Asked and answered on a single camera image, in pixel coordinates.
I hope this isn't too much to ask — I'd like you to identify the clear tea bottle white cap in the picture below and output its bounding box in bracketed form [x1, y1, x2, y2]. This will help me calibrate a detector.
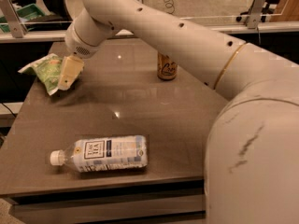
[50, 135, 148, 173]

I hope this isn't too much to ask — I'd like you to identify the green jalapeno chip bag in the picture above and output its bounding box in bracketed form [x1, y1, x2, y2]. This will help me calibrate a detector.
[19, 53, 63, 95]

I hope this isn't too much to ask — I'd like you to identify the clear acrylic barrier panel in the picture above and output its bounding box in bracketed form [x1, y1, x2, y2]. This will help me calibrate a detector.
[0, 0, 299, 33]

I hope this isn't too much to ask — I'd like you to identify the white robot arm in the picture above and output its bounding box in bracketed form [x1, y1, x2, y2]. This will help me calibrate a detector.
[65, 0, 299, 224]

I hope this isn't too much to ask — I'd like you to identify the left metal bracket post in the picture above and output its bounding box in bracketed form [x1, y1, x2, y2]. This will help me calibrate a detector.
[0, 0, 26, 38]

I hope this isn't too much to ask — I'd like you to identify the orange soda can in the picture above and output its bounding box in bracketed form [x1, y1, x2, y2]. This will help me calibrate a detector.
[157, 53, 178, 80]

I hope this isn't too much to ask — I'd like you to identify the green plastic bin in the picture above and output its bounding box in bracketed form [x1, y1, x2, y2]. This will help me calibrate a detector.
[0, 4, 46, 33]

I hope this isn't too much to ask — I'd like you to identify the metal bracket post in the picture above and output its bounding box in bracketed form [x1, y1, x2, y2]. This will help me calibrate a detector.
[0, 0, 26, 38]
[245, 0, 265, 29]

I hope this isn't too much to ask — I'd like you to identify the right metal bracket post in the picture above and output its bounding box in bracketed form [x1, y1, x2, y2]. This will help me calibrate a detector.
[245, 0, 265, 29]

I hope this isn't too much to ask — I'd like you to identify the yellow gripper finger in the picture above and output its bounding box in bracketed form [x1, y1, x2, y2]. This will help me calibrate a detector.
[58, 55, 84, 91]

